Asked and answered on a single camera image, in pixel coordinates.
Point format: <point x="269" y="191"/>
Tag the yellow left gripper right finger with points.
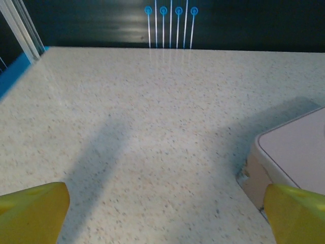
<point x="297" y="216"/>

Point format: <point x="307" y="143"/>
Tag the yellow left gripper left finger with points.
<point x="33" y="216"/>

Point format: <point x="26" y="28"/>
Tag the pink illustrated tin box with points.
<point x="294" y="147"/>

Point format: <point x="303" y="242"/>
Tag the blue table edge strip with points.
<point x="15" y="71"/>

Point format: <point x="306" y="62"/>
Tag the aluminium frame post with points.
<point x="23" y="33"/>

